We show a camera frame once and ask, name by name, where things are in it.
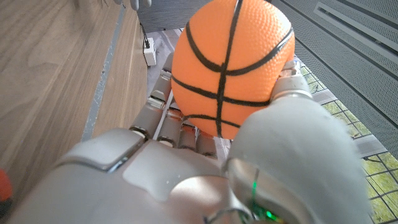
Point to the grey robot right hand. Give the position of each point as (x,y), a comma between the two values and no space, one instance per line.
(174,183)

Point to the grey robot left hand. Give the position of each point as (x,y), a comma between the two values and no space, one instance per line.
(135,3)

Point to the orange toy basketball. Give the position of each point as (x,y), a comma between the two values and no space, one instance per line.
(231,65)

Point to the white power strip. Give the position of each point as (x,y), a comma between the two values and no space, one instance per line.
(150,52)

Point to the small red foam toy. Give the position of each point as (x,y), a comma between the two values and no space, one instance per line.
(4,186)

